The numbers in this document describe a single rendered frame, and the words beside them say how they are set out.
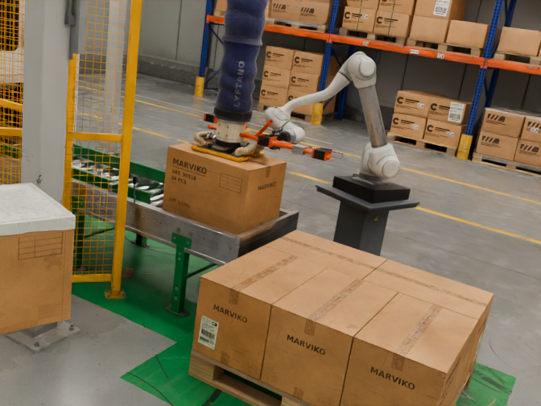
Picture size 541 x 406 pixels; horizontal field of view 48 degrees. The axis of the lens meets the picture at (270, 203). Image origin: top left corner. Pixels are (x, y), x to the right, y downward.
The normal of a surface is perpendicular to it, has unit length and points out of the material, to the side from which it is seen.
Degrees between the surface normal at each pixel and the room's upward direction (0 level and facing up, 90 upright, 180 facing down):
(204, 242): 90
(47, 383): 0
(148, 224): 90
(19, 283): 90
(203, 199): 90
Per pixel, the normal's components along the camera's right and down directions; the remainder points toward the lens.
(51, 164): 0.85, 0.29
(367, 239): 0.62, 0.31
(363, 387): -0.50, 0.18
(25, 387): 0.14, -0.95
